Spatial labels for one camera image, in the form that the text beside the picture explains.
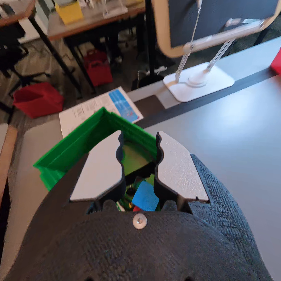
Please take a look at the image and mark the blue block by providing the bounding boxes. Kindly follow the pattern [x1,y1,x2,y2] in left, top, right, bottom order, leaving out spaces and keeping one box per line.
[131,181,160,211]

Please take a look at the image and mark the black bag white straps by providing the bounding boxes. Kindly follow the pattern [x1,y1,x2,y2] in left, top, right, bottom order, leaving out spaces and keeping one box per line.
[131,66,176,89]

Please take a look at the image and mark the green plastic bin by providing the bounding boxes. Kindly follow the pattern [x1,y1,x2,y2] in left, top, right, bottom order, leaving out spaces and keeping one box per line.
[33,107,162,212]

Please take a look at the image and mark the white board stand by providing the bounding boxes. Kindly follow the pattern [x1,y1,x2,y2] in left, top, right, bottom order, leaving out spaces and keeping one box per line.
[163,0,266,103]

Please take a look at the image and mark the red plastic bin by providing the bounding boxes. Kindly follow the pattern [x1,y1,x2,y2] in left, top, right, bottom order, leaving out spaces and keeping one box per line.
[270,47,281,75]

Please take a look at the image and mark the printed paper sheet blue patch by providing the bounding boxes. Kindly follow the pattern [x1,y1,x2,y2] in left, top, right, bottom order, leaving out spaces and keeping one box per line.
[59,86,144,139]

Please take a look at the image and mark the wooden top desk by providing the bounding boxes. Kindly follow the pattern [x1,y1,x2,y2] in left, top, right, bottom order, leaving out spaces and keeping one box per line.
[0,0,82,92]

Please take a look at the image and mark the black office chair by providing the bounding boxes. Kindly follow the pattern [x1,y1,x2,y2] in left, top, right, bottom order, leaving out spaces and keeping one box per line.
[0,22,52,92]

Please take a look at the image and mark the grey table wooden edge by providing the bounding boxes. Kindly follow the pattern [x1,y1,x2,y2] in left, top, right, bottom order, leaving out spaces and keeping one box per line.
[47,0,146,41]

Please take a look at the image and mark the yellow plastic bin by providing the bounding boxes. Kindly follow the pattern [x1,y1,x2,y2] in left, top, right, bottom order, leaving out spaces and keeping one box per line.
[54,0,84,25]

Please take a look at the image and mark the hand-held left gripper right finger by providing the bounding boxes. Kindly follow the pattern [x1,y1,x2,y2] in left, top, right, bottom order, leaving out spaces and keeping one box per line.
[154,131,209,203]

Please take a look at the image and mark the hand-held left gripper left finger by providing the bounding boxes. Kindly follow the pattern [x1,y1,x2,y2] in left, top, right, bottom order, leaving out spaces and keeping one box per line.
[70,131,126,202]

